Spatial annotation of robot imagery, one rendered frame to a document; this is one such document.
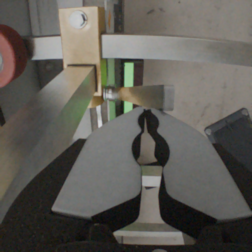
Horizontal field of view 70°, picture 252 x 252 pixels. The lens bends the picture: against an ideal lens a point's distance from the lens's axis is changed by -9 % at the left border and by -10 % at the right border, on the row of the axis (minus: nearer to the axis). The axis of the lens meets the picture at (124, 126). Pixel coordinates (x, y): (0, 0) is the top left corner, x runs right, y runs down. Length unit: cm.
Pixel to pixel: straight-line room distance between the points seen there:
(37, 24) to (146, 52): 36
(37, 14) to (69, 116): 42
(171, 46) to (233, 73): 105
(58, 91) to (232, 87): 121
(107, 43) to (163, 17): 88
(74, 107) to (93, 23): 12
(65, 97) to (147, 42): 14
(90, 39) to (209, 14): 98
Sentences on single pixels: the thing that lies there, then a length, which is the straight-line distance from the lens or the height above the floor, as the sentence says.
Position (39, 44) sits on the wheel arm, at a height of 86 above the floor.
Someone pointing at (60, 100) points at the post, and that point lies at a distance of 16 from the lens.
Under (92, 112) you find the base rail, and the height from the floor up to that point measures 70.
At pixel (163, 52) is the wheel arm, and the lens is 27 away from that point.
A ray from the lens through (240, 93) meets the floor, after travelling 137.
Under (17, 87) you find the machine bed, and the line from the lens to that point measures 50.
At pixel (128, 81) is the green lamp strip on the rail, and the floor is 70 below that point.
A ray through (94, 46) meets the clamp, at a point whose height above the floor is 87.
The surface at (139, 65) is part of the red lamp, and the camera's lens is 43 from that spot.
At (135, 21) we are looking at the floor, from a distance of 112.
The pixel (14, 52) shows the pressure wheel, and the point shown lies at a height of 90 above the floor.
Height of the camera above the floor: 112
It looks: 58 degrees down
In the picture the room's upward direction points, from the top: 173 degrees counter-clockwise
